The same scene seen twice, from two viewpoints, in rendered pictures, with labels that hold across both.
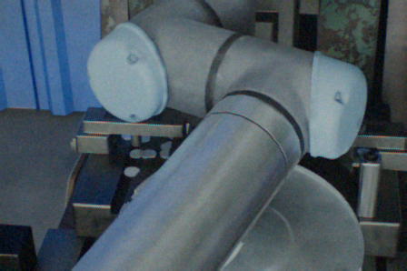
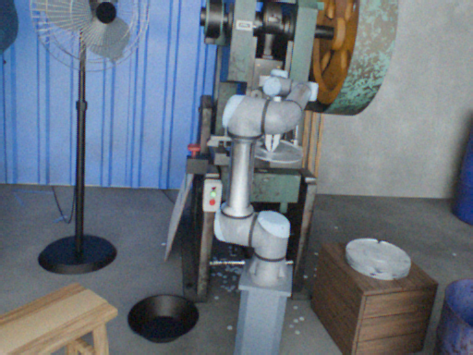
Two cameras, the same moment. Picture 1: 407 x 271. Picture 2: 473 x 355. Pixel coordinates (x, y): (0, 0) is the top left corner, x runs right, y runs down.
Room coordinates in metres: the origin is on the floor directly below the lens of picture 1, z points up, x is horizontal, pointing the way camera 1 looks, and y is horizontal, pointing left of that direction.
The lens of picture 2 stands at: (-1.07, 0.71, 1.33)
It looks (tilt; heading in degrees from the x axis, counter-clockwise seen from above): 14 degrees down; 337
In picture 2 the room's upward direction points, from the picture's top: 7 degrees clockwise
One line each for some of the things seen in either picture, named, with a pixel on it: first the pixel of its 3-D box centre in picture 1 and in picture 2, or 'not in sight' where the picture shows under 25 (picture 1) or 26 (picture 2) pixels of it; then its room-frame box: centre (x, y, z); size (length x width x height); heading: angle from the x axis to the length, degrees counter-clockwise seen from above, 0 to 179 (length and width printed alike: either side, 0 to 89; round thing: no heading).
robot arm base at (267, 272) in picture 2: not in sight; (268, 263); (0.27, 0.12, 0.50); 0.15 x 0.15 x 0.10
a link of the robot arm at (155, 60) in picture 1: (171, 62); (277, 86); (0.64, 0.03, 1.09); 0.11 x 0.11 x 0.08; 58
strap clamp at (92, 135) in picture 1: (128, 115); (224, 135); (1.07, 0.11, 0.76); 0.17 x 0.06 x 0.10; 82
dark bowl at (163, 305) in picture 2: not in sight; (163, 322); (0.62, 0.42, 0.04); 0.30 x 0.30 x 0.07
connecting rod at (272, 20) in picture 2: not in sight; (268, 37); (1.05, -0.06, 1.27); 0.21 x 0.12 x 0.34; 172
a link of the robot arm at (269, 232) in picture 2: not in sight; (270, 233); (0.27, 0.13, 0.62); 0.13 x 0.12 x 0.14; 58
